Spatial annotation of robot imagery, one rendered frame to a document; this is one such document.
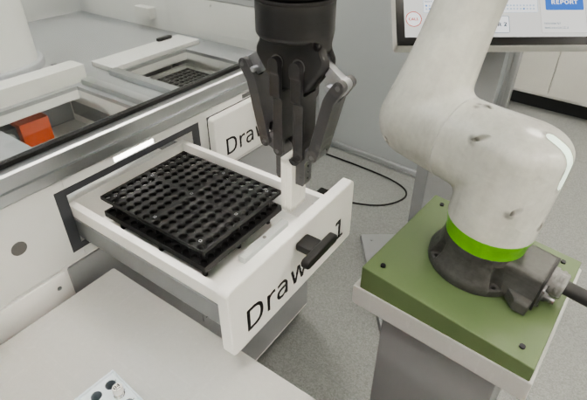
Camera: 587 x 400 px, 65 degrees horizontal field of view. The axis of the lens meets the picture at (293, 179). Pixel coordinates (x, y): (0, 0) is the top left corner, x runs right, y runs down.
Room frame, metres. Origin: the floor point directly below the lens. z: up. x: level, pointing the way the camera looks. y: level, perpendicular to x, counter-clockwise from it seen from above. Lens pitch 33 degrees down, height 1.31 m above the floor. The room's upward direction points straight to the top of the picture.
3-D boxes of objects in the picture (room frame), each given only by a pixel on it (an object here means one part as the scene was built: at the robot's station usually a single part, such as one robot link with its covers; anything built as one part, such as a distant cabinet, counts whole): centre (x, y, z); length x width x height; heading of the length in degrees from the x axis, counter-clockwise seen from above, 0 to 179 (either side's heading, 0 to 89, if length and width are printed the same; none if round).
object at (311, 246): (0.46, -0.02, 0.91); 0.07 x 0.04 x 0.01; 145
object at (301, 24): (0.44, 0.00, 1.18); 0.08 x 0.07 x 0.09; 55
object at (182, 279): (0.60, 0.17, 0.86); 0.40 x 0.26 x 0.06; 55
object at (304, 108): (0.43, -0.01, 1.12); 0.04 x 0.01 x 0.11; 145
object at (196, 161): (0.59, 0.16, 0.87); 0.22 x 0.18 x 0.06; 55
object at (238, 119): (0.92, 0.08, 0.87); 0.29 x 0.02 x 0.11; 145
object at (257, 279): (0.48, 0.00, 0.87); 0.29 x 0.02 x 0.11; 145
